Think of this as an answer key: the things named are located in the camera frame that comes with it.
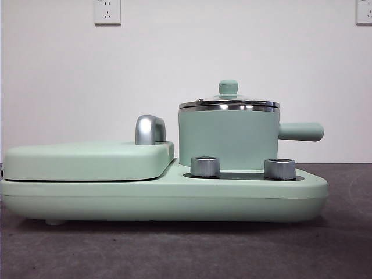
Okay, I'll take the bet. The glass lid with green knob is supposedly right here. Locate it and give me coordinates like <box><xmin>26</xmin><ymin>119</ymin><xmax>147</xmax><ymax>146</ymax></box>
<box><xmin>178</xmin><ymin>79</ymin><xmax>280</xmax><ymax>109</ymax></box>

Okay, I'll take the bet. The small green steamer pot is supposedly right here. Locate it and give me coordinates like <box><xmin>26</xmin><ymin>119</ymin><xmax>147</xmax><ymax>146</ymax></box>
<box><xmin>178</xmin><ymin>103</ymin><xmax>325</xmax><ymax>171</ymax></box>

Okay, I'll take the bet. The silver control knob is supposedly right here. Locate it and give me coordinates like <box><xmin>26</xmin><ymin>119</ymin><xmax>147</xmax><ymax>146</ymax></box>
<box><xmin>264</xmin><ymin>158</ymin><xmax>297</xmax><ymax>179</ymax></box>
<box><xmin>190</xmin><ymin>155</ymin><xmax>221</xmax><ymax>178</ymax></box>

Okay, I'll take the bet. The mint green breakfast maker base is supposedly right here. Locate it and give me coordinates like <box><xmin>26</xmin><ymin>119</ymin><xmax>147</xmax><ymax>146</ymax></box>
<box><xmin>0</xmin><ymin>156</ymin><xmax>330</xmax><ymax>226</ymax></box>

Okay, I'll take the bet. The green griddle cover, silver handle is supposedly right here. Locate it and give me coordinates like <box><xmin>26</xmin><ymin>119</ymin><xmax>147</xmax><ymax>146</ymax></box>
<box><xmin>2</xmin><ymin>115</ymin><xmax>176</xmax><ymax>182</ymax></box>

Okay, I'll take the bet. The white wall socket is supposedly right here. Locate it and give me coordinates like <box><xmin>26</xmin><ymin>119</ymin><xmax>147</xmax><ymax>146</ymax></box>
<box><xmin>356</xmin><ymin>0</ymin><xmax>372</xmax><ymax>26</ymax></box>
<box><xmin>93</xmin><ymin>0</ymin><xmax>122</xmax><ymax>26</ymax></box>

